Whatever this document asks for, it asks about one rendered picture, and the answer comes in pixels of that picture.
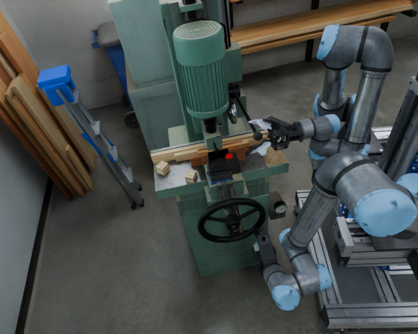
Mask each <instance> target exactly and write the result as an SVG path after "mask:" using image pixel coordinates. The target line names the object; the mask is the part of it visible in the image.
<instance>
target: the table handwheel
mask: <svg viewBox="0 0 418 334"><path fill-rule="evenodd" d="M233 205H248V206H252V207H254V208H253V209H251V210H249V211H248V212H246V213H244V214H241V215H239V216H238V215H236V214H234V210H233V208H232V206H233ZM225 207H227V209H226V210H225V213H226V216H225V218H219V217H211V215H212V214H213V213H215V212H216V211H218V210H220V209H223V208H225ZM256 211H258V212H259V219H258V220H257V222H256V224H255V225H254V226H253V227H251V228H250V229H248V230H247V231H244V232H243V233H240V234H237V235H234V230H236V229H237V228H238V227H239V226H240V220H241V219H243V218H244V217H247V216H248V215H251V214H252V213H255V212H256ZM265 219H266V211H265V208H264V206H262V204H260V203H259V202H258V201H255V200H254V199H250V198H245V197H236V198H231V199H226V200H224V201H220V202H218V203H215V204H214V205H212V206H211V207H209V208H208V209H207V210H206V211H205V212H204V213H203V214H202V215H201V216H200V219H199V220H198V231H199V233H200V234H201V235H202V237H204V238H205V239H207V240H209V241H212V242H215V243H231V242H235V241H240V240H242V239H245V238H247V237H249V236H251V235H252V234H254V227H257V228H258V229H260V228H261V227H262V225H263V224H264V222H265ZM206 220H210V221H218V222H223V223H225V224H226V228H227V229H229V230H230V236H228V237H219V236H215V235H211V234H210V233H208V232H207V231H206V230H205V228H204V224H205V222H206Z"/></svg>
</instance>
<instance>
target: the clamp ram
mask: <svg viewBox="0 0 418 334"><path fill-rule="evenodd" d="M227 154H229V151H228V148H226V149H222V150H219V151H218V152H214V151H212V152H208V159H209V161H211V160H217V159H221V158H225V157H226V155H227Z"/></svg>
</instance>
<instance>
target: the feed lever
mask: <svg viewBox="0 0 418 334"><path fill-rule="evenodd" d="M229 84H230V85H229V86H228V96H229V99H234V98H235V99H236V100H237V102H238V104H239V106H240V108H241V110H242V111H243V113H244V115H245V117H246V119H247V121H251V119H250V117H249V115H248V114H247V111H246V110H245V108H244V106H243V105H242V103H241V101H240V99H239V97H240V87H239V85H238V84H236V85H233V83H229ZM249 125H250V127H251V129H252V130H253V132H254V134H253V139H254V140H261V139H262V137H263V135H262V133H261V132H260V131H257V129H256V128H255V126H254V125H252V124H250V123H249Z"/></svg>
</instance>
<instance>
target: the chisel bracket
mask: <svg viewBox="0 0 418 334"><path fill-rule="evenodd" d="M201 125H202V132H203V135H204V140H205V143H206V148H207V150H214V144H213V143H216V147H217V148H222V136H221V134H220V130H219V128H218V124H217V123H216V126H217V131H216V132H215V133H207V132H206V129H205V125H204V123H203V121H201Z"/></svg>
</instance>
